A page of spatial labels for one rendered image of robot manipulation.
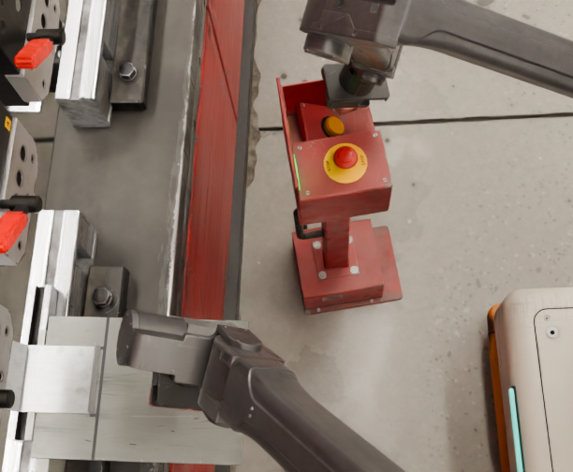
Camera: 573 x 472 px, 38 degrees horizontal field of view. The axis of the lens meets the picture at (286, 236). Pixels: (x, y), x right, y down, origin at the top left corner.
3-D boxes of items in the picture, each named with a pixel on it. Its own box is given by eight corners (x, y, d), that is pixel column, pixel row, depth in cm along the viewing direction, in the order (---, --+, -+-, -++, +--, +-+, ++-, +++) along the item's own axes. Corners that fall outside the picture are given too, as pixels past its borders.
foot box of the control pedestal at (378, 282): (403, 299, 209) (406, 287, 198) (305, 316, 209) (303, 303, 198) (388, 226, 216) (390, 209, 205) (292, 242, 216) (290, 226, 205)
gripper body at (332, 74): (319, 69, 133) (331, 43, 127) (378, 68, 136) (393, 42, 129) (326, 106, 131) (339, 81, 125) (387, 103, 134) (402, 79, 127)
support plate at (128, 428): (242, 465, 102) (241, 464, 101) (33, 458, 104) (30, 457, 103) (249, 322, 108) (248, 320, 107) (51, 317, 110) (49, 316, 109)
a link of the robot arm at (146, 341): (244, 431, 81) (267, 346, 80) (128, 417, 76) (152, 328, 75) (212, 385, 91) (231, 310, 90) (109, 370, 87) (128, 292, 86)
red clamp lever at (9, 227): (7, 241, 78) (40, 192, 87) (-35, 240, 78) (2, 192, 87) (11, 257, 79) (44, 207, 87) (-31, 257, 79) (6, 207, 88)
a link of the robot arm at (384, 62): (346, 59, 79) (381, -55, 77) (290, 43, 80) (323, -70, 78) (390, 94, 120) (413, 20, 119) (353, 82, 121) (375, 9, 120)
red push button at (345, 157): (359, 173, 137) (359, 164, 134) (335, 177, 137) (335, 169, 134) (355, 152, 139) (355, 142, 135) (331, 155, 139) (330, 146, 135)
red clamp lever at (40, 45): (36, 54, 85) (65, 26, 93) (-3, 54, 85) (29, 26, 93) (39, 72, 86) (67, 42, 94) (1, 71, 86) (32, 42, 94)
